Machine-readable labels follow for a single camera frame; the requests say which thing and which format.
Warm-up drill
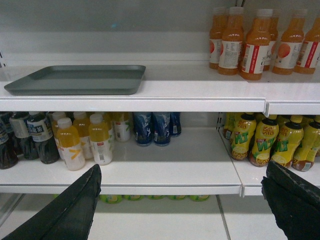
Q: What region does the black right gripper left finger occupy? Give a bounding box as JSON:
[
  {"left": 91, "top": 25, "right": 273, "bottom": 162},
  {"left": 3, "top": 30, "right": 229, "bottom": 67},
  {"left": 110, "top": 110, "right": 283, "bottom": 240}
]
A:
[{"left": 4, "top": 164, "right": 102, "bottom": 240}]

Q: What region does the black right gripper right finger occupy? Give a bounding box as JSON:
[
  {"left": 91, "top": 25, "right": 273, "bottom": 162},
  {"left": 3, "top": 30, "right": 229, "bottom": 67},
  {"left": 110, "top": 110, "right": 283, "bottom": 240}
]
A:
[{"left": 261, "top": 160, "right": 320, "bottom": 240}]

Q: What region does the grey rectangular serving tray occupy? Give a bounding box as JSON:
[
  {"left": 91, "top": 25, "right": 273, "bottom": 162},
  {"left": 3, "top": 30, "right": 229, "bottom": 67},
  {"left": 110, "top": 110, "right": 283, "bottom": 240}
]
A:
[{"left": 4, "top": 65, "right": 146, "bottom": 96}]

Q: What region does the yellow lemon tea bottle right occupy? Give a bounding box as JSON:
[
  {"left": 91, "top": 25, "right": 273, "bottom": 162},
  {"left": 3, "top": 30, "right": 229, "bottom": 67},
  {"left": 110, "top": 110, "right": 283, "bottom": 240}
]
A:
[{"left": 292, "top": 120, "right": 320, "bottom": 172}]

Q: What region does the yellow lemon tea bottle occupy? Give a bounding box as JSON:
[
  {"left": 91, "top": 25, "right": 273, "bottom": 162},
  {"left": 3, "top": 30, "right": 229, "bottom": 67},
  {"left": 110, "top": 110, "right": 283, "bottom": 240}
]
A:
[
  {"left": 292, "top": 120, "right": 320, "bottom": 172},
  {"left": 230, "top": 112, "right": 257, "bottom": 161},
  {"left": 249, "top": 114, "right": 279, "bottom": 167},
  {"left": 270, "top": 120, "right": 304, "bottom": 168}
]

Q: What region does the yellow juice bottle front left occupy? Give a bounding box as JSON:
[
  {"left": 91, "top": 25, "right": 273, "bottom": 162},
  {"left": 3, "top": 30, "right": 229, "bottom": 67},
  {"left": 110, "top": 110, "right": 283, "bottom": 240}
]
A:
[{"left": 57, "top": 117, "right": 85, "bottom": 171}]

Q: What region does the yellow juice bottle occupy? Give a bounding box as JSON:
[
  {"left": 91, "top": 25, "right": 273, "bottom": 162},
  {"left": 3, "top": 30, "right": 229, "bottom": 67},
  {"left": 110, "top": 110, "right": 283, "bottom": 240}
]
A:
[
  {"left": 88, "top": 113, "right": 113, "bottom": 166},
  {"left": 57, "top": 117, "right": 85, "bottom": 171},
  {"left": 73, "top": 111, "right": 94, "bottom": 160}
]

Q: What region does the dark tea bottle right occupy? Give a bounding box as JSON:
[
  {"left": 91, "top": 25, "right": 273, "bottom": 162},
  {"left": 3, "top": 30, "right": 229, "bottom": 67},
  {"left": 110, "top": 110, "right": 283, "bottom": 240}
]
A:
[{"left": 27, "top": 111, "right": 60, "bottom": 164}]

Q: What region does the dark tea bottle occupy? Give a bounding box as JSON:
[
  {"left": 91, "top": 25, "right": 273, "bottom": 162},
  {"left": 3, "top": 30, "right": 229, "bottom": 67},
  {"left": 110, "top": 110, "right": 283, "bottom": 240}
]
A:
[
  {"left": 27, "top": 111, "right": 60, "bottom": 164},
  {"left": 0, "top": 111, "right": 19, "bottom": 170},
  {"left": 9, "top": 111, "right": 39, "bottom": 160}
]

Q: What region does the yellow lemon tea bottle left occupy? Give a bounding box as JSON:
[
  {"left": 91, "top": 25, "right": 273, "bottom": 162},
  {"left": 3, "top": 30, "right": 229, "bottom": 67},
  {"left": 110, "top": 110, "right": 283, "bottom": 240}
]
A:
[{"left": 230, "top": 112, "right": 257, "bottom": 161}]

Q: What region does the yellow juice bottle front right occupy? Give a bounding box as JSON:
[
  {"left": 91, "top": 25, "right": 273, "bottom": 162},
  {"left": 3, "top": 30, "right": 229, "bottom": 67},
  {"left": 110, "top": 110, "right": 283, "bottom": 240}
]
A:
[{"left": 88, "top": 113, "right": 113, "bottom": 166}]

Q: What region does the dark tea bottle far left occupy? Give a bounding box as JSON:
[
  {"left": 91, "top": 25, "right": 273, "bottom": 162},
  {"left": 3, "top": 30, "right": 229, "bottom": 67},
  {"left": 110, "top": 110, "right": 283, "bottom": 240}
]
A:
[{"left": 0, "top": 111, "right": 19, "bottom": 170}]

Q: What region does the yellow juice bottle back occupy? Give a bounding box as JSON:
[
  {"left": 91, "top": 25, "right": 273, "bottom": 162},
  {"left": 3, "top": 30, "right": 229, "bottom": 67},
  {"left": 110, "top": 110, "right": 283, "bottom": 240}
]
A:
[{"left": 73, "top": 111, "right": 94, "bottom": 160}]

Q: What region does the dark tea bottle middle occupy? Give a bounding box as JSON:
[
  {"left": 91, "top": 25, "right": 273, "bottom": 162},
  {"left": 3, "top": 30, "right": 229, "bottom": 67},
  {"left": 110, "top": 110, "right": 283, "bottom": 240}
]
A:
[{"left": 9, "top": 111, "right": 39, "bottom": 160}]

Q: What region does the white middle shelf board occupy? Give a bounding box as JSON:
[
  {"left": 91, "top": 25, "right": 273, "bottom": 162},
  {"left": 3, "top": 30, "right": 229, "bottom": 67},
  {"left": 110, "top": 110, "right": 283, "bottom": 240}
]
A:
[{"left": 0, "top": 127, "right": 242, "bottom": 195}]

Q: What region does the white shelf board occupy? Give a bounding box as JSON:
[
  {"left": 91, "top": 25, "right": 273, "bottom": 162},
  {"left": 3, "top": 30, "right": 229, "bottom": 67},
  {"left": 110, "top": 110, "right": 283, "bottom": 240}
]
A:
[
  {"left": 264, "top": 70, "right": 320, "bottom": 115},
  {"left": 0, "top": 64, "right": 269, "bottom": 113},
  {"left": 0, "top": 127, "right": 242, "bottom": 195}
]

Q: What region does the white right shelf board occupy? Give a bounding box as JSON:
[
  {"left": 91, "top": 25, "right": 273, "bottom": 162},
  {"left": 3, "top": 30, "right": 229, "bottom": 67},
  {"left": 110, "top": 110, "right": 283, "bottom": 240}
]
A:
[{"left": 264, "top": 70, "right": 320, "bottom": 115}]

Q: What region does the blue drink bottle middle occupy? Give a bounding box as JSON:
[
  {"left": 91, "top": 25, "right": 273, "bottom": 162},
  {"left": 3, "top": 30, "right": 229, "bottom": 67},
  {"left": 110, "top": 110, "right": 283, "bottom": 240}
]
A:
[{"left": 152, "top": 112, "right": 171, "bottom": 147}]

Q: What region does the blue drink bottle right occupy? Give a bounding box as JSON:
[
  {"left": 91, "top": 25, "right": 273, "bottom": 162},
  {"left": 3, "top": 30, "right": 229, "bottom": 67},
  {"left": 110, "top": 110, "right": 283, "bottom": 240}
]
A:
[{"left": 169, "top": 112, "right": 182, "bottom": 137}]

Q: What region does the orange juice bottle far right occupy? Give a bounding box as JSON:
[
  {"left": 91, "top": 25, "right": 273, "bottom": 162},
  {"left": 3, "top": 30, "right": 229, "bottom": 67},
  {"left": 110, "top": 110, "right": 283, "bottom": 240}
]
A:
[{"left": 293, "top": 13, "right": 320, "bottom": 75}]

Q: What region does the orange juice bottle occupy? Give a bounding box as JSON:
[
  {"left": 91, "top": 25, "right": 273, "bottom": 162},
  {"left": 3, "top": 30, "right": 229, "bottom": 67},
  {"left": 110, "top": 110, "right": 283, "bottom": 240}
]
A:
[
  {"left": 209, "top": 7, "right": 227, "bottom": 70},
  {"left": 293, "top": 13, "right": 320, "bottom": 75},
  {"left": 218, "top": 6, "right": 244, "bottom": 76},
  {"left": 240, "top": 9, "right": 273, "bottom": 81}
]

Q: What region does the orange juice bottle peach label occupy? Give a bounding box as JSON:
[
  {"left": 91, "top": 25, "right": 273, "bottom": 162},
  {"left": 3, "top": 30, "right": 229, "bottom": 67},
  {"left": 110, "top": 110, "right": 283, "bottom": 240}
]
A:
[{"left": 272, "top": 9, "right": 308, "bottom": 75}]

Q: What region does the orange juice bottle front centre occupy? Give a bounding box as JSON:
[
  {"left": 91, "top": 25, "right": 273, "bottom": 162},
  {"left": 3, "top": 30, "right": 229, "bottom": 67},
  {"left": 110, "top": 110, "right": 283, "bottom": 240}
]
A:
[{"left": 240, "top": 9, "right": 273, "bottom": 81}]

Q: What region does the white upper shelf board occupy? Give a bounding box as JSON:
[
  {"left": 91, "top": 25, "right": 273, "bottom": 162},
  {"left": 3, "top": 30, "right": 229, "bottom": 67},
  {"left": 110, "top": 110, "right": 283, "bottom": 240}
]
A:
[{"left": 0, "top": 64, "right": 269, "bottom": 113}]

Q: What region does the orange juice bottle far left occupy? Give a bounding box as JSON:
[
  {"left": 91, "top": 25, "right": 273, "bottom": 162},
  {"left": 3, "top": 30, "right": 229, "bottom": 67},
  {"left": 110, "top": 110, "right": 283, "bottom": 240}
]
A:
[{"left": 209, "top": 7, "right": 227, "bottom": 70}]

